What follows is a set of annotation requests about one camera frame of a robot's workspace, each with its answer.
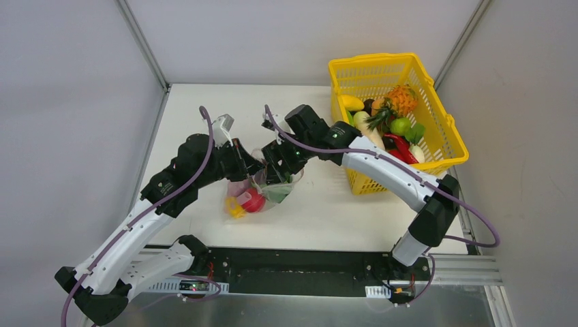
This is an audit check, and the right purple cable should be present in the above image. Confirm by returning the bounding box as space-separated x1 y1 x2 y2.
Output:
263 104 501 249

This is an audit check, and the white toy daikon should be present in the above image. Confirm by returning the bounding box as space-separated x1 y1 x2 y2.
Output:
353 111 385 150

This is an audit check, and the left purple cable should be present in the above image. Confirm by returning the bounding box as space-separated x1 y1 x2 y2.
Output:
59 106 215 327

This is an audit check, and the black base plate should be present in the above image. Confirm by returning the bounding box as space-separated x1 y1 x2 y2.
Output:
183 247 431 298

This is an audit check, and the red toy apple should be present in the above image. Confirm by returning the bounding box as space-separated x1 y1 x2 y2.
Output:
237 188 267 213

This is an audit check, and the green toy starfruit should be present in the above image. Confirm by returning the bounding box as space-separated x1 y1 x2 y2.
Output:
346 111 355 127

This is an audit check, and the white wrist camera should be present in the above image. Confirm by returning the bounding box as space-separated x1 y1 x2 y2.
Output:
261 113 292 134
207 114 234 149

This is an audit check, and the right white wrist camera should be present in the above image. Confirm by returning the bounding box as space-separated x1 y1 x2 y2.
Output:
261 113 292 134

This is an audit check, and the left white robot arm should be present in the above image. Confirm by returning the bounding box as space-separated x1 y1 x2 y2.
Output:
55 134 264 326

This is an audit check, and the purple cable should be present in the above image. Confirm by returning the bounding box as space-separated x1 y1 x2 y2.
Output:
263 104 501 249
59 106 215 327

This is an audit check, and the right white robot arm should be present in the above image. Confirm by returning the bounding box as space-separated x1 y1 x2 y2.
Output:
262 104 459 279

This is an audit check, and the white toy radish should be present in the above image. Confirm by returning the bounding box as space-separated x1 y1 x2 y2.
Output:
404 123 425 164

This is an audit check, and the toy pineapple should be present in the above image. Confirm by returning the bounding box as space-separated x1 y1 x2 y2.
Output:
366 84 418 131

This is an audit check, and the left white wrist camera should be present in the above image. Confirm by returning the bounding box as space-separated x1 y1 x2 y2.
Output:
207 114 234 149

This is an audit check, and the green toy lime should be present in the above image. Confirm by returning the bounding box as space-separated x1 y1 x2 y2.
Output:
389 117 411 136

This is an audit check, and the yellow plastic basket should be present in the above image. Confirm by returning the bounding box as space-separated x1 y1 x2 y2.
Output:
329 52 469 175

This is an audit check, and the green toy bok choy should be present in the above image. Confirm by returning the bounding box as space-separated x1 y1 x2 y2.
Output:
261 183 294 204

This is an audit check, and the dark toy plum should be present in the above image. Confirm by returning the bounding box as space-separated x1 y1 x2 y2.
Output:
363 98 374 116

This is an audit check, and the yellow toy bell pepper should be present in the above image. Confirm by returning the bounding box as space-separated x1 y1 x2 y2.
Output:
224 197 247 219

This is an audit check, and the red toy chili pepper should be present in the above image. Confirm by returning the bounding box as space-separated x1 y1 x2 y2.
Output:
384 134 419 164

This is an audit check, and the clear pink-dotted zip bag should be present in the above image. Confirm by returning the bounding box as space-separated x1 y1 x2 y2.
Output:
223 168 304 219

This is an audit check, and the peach toy fruit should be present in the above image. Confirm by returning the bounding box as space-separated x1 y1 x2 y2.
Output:
371 97 385 116

